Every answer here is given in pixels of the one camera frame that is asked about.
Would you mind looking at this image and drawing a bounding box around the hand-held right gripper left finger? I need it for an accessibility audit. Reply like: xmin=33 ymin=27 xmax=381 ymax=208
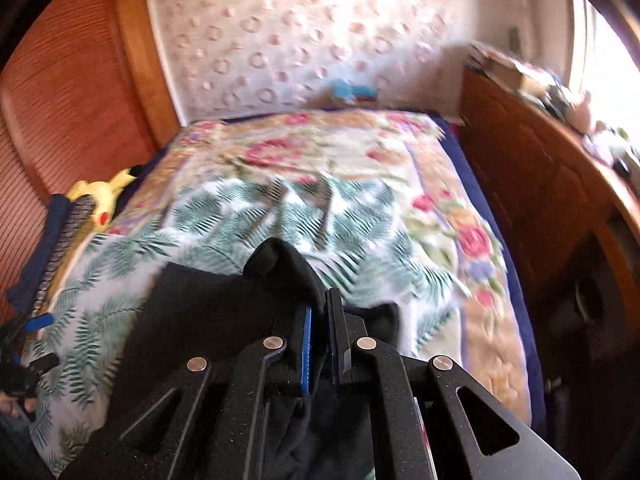
xmin=117 ymin=305 xmax=315 ymax=480

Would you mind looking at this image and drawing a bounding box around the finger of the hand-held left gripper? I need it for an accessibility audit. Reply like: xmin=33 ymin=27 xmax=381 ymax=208
xmin=22 ymin=352 xmax=61 ymax=375
xmin=10 ymin=312 xmax=55 ymax=342

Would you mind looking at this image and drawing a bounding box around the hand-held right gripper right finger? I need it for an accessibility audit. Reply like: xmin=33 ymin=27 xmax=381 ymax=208
xmin=326 ymin=287 xmax=581 ymax=480

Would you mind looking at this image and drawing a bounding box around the black printed t-shirt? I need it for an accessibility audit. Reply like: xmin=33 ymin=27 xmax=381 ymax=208
xmin=60 ymin=237 xmax=401 ymax=480

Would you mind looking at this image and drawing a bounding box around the person's left hand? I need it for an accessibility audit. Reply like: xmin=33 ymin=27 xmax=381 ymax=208
xmin=0 ymin=392 xmax=37 ymax=417

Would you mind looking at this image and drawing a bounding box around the navy blue cloth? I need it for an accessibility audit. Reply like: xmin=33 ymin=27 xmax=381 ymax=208
xmin=7 ymin=194 xmax=76 ymax=311

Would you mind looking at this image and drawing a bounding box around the dark patterned cloth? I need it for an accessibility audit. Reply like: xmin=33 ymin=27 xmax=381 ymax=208
xmin=35 ymin=195 xmax=97 ymax=306

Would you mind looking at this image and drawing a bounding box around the yellow plush toy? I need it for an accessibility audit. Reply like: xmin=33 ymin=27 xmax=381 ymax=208
xmin=66 ymin=166 xmax=137 ymax=233

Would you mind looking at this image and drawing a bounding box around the fern print sheet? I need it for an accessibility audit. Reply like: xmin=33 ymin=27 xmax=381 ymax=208
xmin=27 ymin=175 xmax=471 ymax=478

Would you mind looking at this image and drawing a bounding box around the navy bed sheet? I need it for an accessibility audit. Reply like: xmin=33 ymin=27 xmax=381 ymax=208
xmin=430 ymin=112 xmax=549 ymax=438

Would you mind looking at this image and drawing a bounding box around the floral blanket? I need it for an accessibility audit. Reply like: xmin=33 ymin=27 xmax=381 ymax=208
xmin=107 ymin=110 xmax=533 ymax=423

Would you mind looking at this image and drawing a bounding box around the wooden headboard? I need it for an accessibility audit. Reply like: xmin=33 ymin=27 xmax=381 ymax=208
xmin=0 ymin=0 xmax=182 ymax=311

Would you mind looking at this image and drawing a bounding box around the blue box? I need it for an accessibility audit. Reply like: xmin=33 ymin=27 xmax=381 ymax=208
xmin=329 ymin=79 xmax=379 ymax=107

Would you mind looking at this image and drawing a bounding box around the wooden cabinet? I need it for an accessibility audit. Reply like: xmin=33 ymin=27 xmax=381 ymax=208
xmin=457 ymin=67 xmax=640 ymax=366

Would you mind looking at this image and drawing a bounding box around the circle pattern curtain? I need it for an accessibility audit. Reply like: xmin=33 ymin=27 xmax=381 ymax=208
xmin=145 ymin=0 xmax=531 ymax=126

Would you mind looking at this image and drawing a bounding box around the pink bottle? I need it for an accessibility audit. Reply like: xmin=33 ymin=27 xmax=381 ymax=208
xmin=569 ymin=90 xmax=595 ymax=135

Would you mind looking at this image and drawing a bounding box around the window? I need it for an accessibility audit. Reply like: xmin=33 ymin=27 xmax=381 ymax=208
xmin=570 ymin=0 xmax=640 ymax=131

